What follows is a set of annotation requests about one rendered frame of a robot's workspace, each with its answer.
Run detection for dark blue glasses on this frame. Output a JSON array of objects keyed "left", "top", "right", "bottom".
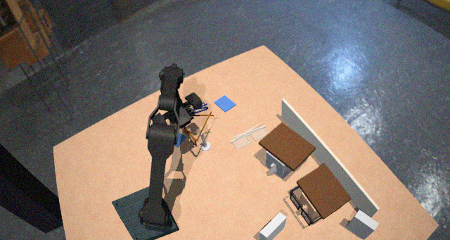
[{"left": 193, "top": 102, "right": 208, "bottom": 114}]

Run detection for blue flat square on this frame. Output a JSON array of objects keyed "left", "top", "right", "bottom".
[
  {"left": 175, "top": 133, "right": 186, "bottom": 147},
  {"left": 214, "top": 95, "right": 236, "bottom": 112}
]

